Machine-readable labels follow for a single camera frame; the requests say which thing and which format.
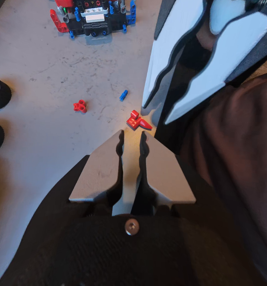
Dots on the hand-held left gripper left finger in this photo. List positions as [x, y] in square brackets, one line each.
[95, 176]

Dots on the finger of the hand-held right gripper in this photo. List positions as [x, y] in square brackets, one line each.
[231, 55]
[169, 33]

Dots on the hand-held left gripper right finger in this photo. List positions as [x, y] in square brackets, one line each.
[169, 178]

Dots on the red teardrop brick piece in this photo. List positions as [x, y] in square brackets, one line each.
[145, 124]

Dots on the red double brick connector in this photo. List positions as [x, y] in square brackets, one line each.
[80, 106]

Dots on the blue brick pin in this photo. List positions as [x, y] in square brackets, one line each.
[123, 95]

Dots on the toy brick race car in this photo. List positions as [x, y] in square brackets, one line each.
[91, 20]

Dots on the grey desk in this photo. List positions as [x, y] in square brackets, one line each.
[46, 78]

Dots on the person's brown shirt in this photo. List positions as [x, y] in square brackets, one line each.
[236, 156]

